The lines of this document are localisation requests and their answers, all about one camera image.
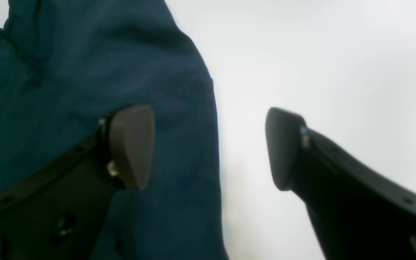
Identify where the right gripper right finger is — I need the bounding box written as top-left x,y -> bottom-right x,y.
266,108 -> 416,260

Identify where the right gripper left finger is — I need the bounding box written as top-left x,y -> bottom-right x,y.
0,105 -> 155,260

